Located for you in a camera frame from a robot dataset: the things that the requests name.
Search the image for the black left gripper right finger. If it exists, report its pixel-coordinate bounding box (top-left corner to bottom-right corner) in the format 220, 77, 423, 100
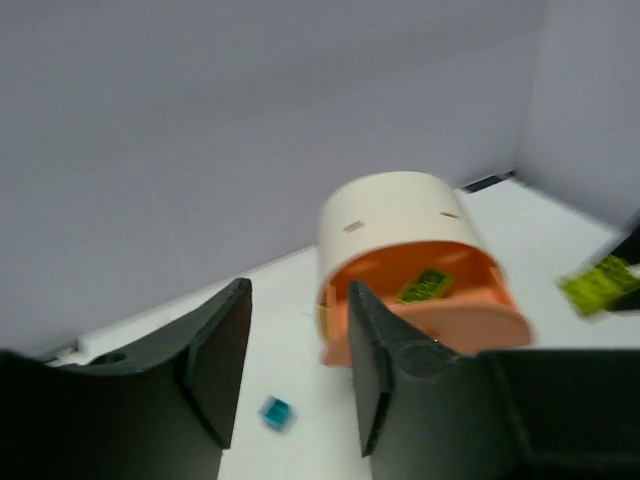
348, 281, 639, 479

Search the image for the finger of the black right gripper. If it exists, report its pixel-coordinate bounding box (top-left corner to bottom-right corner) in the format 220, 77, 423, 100
608, 212, 640, 313

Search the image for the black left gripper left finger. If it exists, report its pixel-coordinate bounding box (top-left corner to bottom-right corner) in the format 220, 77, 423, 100
1, 278, 252, 479

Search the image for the lime curved lego assembly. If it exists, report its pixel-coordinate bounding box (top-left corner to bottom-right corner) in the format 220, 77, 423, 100
396, 268, 453, 304

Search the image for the lime square lego front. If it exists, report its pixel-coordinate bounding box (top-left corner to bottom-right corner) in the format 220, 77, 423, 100
558, 255, 639, 316

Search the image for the small teal square lego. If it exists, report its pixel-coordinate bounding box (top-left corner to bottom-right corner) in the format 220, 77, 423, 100
259, 396, 295, 432

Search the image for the right blue corner label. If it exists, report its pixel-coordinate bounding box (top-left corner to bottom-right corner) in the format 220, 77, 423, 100
462, 171, 515, 193

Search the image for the cream cylindrical drawer container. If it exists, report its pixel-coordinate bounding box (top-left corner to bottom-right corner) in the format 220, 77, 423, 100
318, 171, 504, 323

